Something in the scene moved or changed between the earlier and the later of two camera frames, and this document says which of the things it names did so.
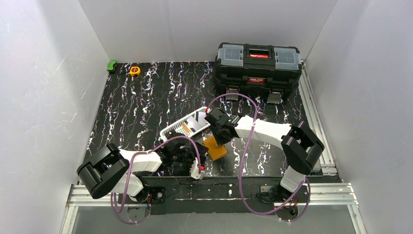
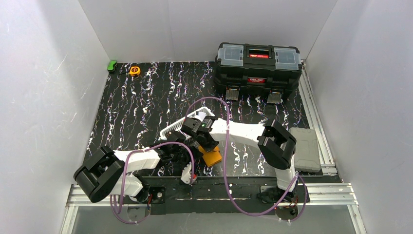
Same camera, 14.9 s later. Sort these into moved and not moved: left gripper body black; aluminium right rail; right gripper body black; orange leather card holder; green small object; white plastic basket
Moved: orange leather card holder; right gripper body black
Not moved: left gripper body black; aluminium right rail; white plastic basket; green small object
